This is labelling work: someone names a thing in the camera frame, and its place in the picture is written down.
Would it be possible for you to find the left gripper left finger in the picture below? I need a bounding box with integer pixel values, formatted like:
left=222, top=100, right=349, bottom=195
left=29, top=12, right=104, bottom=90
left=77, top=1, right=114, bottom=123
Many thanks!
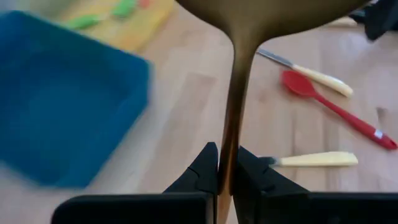
left=51, top=142, right=219, bottom=224

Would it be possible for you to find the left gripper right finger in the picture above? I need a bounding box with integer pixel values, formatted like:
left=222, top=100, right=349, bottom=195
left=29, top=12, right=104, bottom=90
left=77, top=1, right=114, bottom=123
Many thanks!
left=233, top=146, right=398, bottom=224

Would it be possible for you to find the cream-handled knife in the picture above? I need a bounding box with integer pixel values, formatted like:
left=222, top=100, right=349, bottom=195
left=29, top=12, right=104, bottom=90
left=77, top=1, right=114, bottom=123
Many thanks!
left=259, top=151, right=359, bottom=168
left=256, top=48, right=354, bottom=98

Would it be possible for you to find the red silicone spoon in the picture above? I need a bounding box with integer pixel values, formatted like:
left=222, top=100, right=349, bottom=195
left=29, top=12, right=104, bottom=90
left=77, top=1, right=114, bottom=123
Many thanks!
left=281, top=70, right=398, bottom=151

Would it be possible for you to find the dark wooden spoon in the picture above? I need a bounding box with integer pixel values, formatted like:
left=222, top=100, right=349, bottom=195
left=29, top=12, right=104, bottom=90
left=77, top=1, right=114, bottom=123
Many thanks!
left=175, top=0, right=371, bottom=224

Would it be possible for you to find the blue plastic bin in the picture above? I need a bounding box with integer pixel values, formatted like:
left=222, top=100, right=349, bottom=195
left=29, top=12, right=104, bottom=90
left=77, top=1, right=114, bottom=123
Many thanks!
left=0, top=10, right=153, bottom=190

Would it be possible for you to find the yellow translucent plastic bin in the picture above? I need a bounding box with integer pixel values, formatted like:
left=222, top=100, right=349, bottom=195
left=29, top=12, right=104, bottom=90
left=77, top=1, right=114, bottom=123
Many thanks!
left=17, top=0, right=175, bottom=54

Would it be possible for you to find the green silicone spatula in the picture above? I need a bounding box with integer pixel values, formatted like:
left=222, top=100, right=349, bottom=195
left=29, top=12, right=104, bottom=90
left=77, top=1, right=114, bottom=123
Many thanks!
left=63, top=14, right=102, bottom=30
left=111, top=0, right=138, bottom=18

